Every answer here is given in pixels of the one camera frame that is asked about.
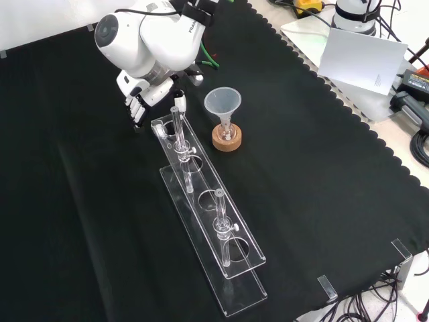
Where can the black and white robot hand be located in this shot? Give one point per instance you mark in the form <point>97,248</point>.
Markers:
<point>147,90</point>

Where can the translucent plastic funnel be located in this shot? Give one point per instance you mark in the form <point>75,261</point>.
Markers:
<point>223,100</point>

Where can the clear acrylic funnel stand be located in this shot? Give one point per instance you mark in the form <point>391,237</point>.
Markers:
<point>234,295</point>

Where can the small round-bottom glass flask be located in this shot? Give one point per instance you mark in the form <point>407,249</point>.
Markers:
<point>227,134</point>

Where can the black bench cloth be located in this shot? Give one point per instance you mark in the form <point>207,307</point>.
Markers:
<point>301,167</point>

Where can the yellow stop button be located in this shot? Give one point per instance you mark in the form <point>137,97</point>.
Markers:
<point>308,5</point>

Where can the pale board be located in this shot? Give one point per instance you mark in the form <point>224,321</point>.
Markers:
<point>362,60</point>

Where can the clear cloth clamp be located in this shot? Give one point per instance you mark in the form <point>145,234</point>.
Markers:
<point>402,255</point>
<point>326,286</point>

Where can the black and orange power adapter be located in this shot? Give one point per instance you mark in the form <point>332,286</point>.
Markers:
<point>415,80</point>

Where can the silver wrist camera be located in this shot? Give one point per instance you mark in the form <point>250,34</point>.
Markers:
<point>198,80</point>

